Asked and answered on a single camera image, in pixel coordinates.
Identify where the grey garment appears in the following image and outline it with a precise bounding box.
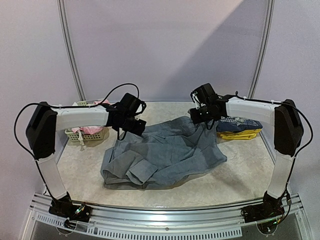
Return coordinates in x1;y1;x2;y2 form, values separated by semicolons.
100;116;227;190

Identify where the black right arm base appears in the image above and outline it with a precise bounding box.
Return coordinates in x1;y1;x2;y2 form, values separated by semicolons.
240;189;292;225

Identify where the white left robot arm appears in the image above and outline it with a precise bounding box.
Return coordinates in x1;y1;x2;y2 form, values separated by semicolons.
26;100;147;217

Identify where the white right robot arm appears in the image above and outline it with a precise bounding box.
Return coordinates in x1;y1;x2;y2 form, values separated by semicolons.
189;91;304;199

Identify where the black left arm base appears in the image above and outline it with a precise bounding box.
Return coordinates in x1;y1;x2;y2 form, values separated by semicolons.
48;192;93;223

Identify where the beige perforated laundry basket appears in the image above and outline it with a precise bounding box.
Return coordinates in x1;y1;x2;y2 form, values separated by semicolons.
64;99;105;144

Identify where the pink garment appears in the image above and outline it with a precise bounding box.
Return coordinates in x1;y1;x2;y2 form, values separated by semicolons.
71;100;104;135

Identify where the yellow folded t-shirt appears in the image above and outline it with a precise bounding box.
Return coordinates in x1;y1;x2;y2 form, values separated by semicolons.
217;129;261;140

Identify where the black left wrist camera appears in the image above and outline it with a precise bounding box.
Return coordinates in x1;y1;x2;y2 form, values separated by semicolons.
117;92;147;117

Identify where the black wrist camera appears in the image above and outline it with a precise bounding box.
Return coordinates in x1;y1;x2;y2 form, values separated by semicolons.
117;92;147;117
190;83;219;109

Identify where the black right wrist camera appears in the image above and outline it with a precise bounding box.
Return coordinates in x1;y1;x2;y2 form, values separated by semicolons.
190;83;219;109

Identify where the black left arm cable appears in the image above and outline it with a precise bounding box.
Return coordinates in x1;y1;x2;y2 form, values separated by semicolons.
13;83;141;191

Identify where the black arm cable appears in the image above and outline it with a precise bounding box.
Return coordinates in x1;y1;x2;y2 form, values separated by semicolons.
204;91;315;198
13;83;141;191

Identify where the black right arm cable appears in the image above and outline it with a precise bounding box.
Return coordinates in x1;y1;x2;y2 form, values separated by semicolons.
204;91;315;198

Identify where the aluminium front rail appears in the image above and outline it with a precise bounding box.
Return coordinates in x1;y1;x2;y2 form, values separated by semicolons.
21;193;313;240

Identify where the left aluminium frame post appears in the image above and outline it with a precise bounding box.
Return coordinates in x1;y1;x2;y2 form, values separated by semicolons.
57;0;86;101

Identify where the aluminium frame post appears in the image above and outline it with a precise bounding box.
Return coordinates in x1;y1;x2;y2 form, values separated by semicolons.
57;0;86;101
247;0;275;99

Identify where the right aluminium frame post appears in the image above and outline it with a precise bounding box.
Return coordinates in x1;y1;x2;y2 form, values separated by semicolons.
247;0;275;99

